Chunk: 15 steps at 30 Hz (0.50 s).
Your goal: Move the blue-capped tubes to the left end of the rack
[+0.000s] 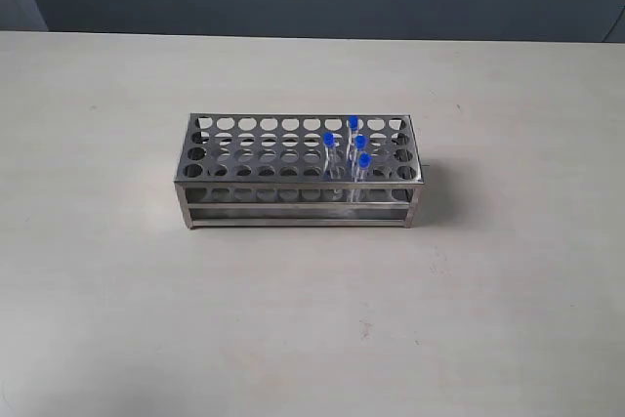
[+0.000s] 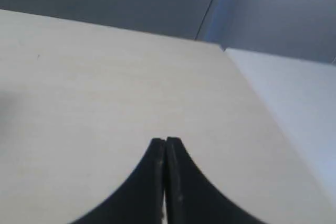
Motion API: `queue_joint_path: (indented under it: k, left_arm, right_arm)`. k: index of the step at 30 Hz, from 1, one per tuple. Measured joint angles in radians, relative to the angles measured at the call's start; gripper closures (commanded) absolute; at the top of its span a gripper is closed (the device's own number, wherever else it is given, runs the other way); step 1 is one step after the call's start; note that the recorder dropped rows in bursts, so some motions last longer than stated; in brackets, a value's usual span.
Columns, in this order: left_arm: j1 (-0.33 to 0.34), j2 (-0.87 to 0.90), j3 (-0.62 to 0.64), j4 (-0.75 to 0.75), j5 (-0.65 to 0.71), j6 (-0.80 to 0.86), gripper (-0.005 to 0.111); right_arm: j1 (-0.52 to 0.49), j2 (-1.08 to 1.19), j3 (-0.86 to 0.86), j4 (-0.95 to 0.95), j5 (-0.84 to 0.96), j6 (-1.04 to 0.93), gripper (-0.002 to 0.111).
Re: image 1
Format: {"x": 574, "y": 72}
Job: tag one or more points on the stainless steel test tube rack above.
{"x": 267, "y": 170}

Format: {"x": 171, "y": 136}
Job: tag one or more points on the blue capped test tube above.
{"x": 359, "y": 146}
{"x": 360, "y": 174}
{"x": 353, "y": 128}
{"x": 331, "y": 168}

